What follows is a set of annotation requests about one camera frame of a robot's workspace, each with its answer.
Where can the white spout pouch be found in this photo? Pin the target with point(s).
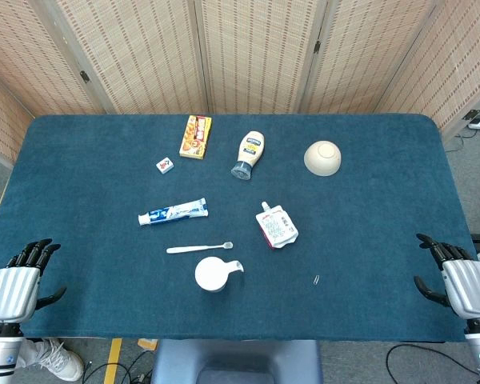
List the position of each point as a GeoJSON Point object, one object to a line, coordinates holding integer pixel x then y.
{"type": "Point", "coordinates": [276, 228]}

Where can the white toothbrush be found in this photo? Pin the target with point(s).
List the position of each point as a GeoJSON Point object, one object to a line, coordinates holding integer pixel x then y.
{"type": "Point", "coordinates": [192, 249]}

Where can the blue tablecloth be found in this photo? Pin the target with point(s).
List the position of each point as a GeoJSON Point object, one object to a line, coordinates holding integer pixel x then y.
{"type": "Point", "coordinates": [104, 192]}

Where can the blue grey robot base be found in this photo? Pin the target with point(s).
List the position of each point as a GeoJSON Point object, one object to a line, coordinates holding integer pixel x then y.
{"type": "Point", "coordinates": [236, 360]}

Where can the yellow curry box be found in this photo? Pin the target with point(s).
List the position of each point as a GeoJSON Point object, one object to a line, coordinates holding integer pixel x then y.
{"type": "Point", "coordinates": [196, 138]}

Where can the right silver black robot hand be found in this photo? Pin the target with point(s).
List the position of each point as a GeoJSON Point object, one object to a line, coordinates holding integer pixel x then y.
{"type": "Point", "coordinates": [470, 284]}

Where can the beige upturned bowl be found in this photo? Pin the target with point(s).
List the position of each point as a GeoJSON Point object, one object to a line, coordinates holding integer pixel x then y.
{"type": "Point", "coordinates": [322, 158]}

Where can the mayonnaise squeeze bottle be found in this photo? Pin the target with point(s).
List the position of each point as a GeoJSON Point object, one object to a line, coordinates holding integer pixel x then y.
{"type": "Point", "coordinates": [250, 150]}

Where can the metal paper clip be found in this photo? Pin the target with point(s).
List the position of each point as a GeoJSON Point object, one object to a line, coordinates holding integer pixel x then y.
{"type": "Point", "coordinates": [316, 280]}

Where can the white trouser leg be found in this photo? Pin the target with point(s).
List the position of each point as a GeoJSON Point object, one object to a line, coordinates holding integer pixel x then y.
{"type": "Point", "coordinates": [28, 354]}

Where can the bamboo folding screen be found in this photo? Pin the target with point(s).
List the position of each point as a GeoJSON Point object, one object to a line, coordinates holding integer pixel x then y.
{"type": "Point", "coordinates": [256, 56]}

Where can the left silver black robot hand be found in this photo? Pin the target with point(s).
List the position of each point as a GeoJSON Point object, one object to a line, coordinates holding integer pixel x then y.
{"type": "Point", "coordinates": [14, 292]}

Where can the black metal bracket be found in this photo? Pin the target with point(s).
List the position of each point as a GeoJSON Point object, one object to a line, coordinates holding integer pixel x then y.
{"type": "Point", "coordinates": [473, 114]}

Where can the white sneaker with laces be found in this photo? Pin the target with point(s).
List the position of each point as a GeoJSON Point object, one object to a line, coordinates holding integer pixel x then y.
{"type": "Point", "coordinates": [62, 362]}

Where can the yellow floor tape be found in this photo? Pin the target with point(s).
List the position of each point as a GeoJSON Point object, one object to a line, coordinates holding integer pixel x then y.
{"type": "Point", "coordinates": [113, 360]}

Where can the black screen hinge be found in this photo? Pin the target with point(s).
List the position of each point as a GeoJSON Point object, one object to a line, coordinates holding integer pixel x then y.
{"type": "Point", "coordinates": [85, 76]}
{"type": "Point", "coordinates": [317, 46]}

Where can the white mahjong tile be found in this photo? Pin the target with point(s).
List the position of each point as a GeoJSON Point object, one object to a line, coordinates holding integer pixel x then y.
{"type": "Point", "coordinates": [165, 165]}

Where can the white blue toothpaste tube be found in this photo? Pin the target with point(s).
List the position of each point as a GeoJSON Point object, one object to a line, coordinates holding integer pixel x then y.
{"type": "Point", "coordinates": [172, 212]}

